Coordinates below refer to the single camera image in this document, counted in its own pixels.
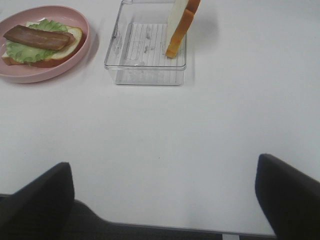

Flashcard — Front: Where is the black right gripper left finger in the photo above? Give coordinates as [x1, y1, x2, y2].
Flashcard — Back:
[0, 162, 75, 240]

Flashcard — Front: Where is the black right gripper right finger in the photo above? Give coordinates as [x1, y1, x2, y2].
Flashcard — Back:
[254, 153, 320, 240]

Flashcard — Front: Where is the green lettuce leaf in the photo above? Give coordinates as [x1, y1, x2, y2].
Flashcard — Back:
[2, 18, 68, 64]

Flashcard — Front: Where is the bread slice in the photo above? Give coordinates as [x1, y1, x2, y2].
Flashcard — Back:
[1, 25, 85, 68]
[165, 0, 201, 59]

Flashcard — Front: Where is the long bacon strip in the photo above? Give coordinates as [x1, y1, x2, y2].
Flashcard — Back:
[3, 25, 69, 51]

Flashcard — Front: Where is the short bacon strip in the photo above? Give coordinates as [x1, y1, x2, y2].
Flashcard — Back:
[63, 32, 76, 46]

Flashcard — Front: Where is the pink round plate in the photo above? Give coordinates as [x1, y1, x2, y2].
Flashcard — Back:
[0, 5, 91, 83]

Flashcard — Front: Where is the clear right plastic tray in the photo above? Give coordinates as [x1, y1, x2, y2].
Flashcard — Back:
[104, 0, 187, 86]

